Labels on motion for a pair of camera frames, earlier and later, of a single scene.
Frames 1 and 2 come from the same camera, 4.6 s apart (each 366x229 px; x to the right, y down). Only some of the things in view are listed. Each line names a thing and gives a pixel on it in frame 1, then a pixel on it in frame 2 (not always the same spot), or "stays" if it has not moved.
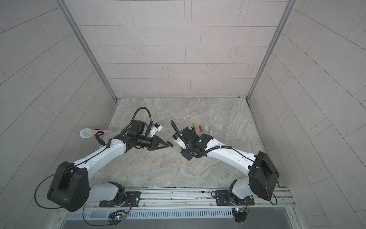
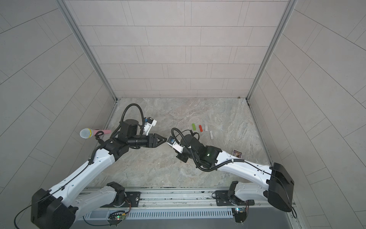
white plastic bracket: x=157 y=127 → x=149 y=122
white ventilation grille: x=150 y=214 stays
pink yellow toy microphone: x=87 y=133 stays
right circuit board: x=239 y=213 stays
